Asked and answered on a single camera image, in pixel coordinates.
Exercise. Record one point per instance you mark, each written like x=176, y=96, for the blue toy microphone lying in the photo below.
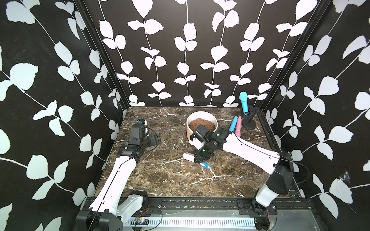
x=233, y=124

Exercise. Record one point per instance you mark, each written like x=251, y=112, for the blue toy microphone in stand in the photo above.
x=244, y=102

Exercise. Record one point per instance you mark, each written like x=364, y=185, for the black microphone stand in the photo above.
x=247, y=118

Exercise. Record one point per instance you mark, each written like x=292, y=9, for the pink toy microphone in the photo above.
x=238, y=127

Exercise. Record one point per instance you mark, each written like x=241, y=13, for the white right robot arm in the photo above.
x=277, y=165

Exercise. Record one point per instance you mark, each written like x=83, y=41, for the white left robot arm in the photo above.
x=106, y=212

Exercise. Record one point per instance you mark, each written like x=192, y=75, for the brown mud lump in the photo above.
x=200, y=121

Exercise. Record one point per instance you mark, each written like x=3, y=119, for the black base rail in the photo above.
x=242, y=205

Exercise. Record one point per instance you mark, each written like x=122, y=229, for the white wavy ceramic pot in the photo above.
x=199, y=114

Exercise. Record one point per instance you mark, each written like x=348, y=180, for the blue white scrub brush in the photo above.
x=191, y=158

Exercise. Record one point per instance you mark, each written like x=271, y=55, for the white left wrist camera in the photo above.
x=143, y=122

